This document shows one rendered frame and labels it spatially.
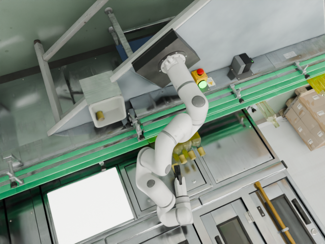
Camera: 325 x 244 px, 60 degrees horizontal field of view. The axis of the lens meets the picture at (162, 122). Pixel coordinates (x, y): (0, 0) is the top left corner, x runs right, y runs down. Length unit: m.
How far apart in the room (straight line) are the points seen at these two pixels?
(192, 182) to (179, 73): 0.68
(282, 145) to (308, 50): 3.63
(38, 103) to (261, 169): 1.50
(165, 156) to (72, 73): 1.22
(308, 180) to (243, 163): 3.71
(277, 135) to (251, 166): 3.79
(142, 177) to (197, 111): 0.37
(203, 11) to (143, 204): 1.03
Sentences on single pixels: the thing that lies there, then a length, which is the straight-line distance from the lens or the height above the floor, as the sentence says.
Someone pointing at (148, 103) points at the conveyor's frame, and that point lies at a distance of 1.54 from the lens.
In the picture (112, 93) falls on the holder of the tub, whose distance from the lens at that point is 1.38.
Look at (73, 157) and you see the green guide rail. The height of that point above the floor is 0.92.
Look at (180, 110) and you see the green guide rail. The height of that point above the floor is 0.91.
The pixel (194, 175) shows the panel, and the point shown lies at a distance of 1.68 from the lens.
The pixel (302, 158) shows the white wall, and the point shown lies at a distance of 5.58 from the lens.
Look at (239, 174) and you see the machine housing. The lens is 1.77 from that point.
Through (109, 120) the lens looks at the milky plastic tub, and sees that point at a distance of 1.54.
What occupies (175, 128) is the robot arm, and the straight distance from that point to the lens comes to 1.13.
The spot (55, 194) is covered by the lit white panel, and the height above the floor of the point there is 1.02.
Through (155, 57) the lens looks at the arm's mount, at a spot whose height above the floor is 0.81.
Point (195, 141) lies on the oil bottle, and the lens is 1.60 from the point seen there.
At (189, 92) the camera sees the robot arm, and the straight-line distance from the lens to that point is 1.22.
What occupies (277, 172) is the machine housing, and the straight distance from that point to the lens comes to 1.83.
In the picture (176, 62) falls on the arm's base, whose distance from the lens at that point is 1.30.
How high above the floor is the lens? 1.60
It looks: 26 degrees down
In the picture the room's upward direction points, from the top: 154 degrees clockwise
